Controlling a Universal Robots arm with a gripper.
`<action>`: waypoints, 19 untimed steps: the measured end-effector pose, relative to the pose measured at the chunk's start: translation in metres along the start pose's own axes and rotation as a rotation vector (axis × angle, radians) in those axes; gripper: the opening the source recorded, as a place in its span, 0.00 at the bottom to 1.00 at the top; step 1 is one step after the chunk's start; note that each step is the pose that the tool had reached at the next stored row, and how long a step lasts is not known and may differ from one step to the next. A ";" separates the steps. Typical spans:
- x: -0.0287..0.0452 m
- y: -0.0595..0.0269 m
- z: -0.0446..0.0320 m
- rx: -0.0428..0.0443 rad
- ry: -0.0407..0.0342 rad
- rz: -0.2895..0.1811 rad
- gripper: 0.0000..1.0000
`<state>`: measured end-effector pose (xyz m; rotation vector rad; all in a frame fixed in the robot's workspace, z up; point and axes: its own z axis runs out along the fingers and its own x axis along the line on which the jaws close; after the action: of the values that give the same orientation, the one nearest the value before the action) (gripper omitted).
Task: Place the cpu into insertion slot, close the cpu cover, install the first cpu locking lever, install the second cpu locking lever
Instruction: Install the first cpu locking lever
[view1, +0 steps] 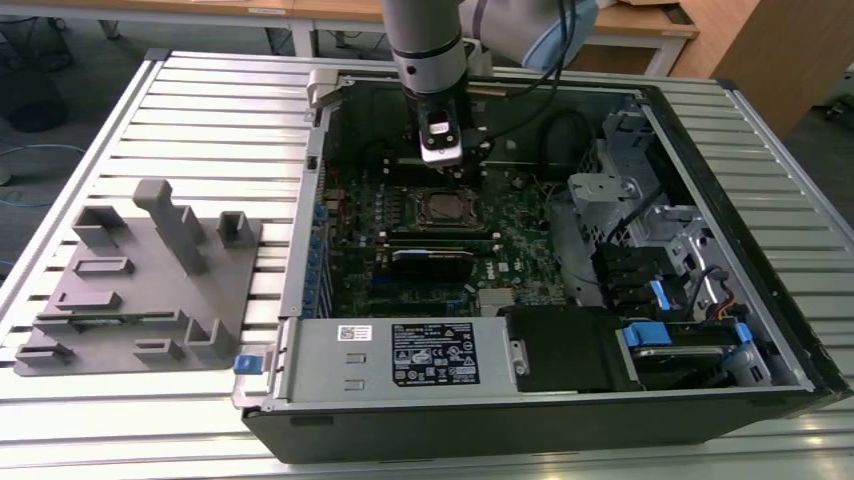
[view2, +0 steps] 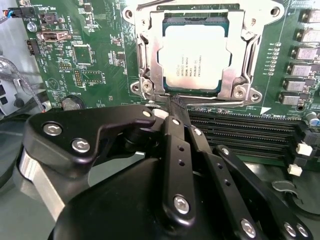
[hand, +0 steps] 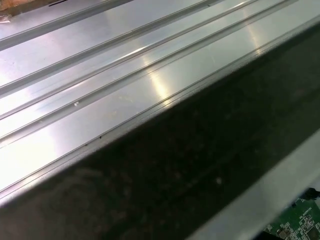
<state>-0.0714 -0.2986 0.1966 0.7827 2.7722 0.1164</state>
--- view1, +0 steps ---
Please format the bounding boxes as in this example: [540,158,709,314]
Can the silver CPU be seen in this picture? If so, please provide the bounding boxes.
[425,193,469,221]

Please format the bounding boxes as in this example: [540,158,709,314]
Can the metal socket cover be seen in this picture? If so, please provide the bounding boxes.
[413,187,484,231]

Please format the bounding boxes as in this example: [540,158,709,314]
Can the CPU socket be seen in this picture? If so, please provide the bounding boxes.
[412,187,486,233]

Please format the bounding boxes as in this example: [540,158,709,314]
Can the silver metal drive cage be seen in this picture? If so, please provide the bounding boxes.
[565,112,675,241]

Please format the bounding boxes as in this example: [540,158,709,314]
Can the green motherboard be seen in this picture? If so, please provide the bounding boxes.
[318,159,581,319]

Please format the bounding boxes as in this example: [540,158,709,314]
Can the black graphics card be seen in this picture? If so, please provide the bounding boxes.
[389,247,478,285]

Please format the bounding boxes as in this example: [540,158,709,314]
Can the black fan shroud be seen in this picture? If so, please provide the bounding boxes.
[498,307,645,394]

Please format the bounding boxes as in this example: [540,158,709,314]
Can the hard disk in blue carrier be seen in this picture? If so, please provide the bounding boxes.
[616,319,759,390]

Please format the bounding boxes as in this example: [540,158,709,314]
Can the silver power supply unit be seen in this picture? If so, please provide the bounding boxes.
[269,315,528,404]

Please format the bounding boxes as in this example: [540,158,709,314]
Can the wooden cabinet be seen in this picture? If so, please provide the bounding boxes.
[669,0,854,139]

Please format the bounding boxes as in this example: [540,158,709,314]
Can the office chair wheel base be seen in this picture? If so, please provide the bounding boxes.
[809,69,854,124]

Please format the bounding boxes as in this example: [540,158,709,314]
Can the black PC case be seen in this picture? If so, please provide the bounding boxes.
[229,67,854,464]

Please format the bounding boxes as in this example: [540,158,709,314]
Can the grey parts rack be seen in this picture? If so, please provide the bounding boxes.
[10,178,265,379]

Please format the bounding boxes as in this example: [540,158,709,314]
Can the green RAM stick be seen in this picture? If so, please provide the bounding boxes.
[35,312,178,327]

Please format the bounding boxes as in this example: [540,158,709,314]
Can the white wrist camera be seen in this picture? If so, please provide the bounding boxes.
[417,110,465,166]

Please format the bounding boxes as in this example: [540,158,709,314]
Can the thick black cable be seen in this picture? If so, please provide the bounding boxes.
[603,182,665,249]

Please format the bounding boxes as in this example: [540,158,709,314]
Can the black plastic drive bracket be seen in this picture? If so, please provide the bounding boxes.
[591,243,692,317]

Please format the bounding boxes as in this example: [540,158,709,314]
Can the wooden desk white frame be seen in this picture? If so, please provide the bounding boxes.
[309,0,700,77]
[0,0,314,59]

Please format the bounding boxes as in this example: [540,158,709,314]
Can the coloured power wires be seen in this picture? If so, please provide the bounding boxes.
[709,292,741,324]

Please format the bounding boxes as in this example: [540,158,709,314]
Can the blue floor cable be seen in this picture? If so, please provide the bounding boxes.
[0,143,87,209]

